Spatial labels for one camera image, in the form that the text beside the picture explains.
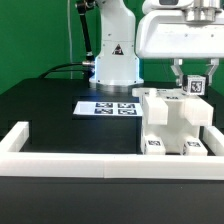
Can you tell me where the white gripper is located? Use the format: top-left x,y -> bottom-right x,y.
136,0 -> 224,87

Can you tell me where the white tagged cube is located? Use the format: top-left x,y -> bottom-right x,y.
182,75 -> 206,95

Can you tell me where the white chair seat block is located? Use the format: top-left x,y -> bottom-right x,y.
142,96 -> 201,155

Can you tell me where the small white chair part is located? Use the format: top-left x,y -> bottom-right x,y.
142,135 -> 166,155

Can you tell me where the white chair back frame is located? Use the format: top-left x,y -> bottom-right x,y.
132,88 -> 213,126

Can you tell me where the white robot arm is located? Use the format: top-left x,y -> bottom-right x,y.
76,0 -> 224,87

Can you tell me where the white marker base sheet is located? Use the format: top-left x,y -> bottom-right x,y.
73,101 -> 142,117

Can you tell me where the black cable hose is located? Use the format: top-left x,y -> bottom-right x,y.
38,0 -> 98,80

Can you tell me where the thin white cable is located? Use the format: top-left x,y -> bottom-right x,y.
66,0 -> 74,80

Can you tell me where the white U-shaped fence frame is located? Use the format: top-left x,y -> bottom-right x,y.
0,121 -> 224,180

